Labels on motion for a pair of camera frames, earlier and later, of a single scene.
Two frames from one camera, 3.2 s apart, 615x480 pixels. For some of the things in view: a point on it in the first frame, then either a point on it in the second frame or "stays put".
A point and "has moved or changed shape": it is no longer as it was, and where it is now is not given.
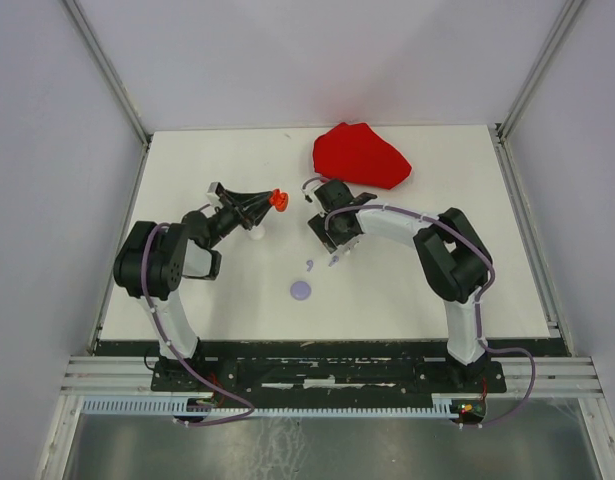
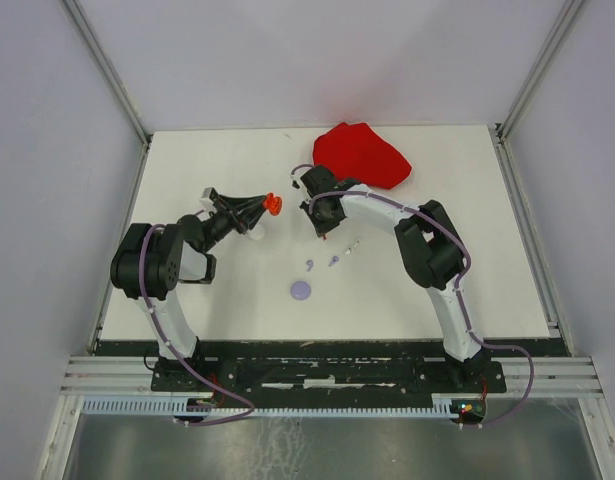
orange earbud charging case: x=278 y=199 has moved or changed shape
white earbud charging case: x=258 y=232 stays put
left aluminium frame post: x=107 y=70 stays put
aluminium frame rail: x=131 y=376 stays put
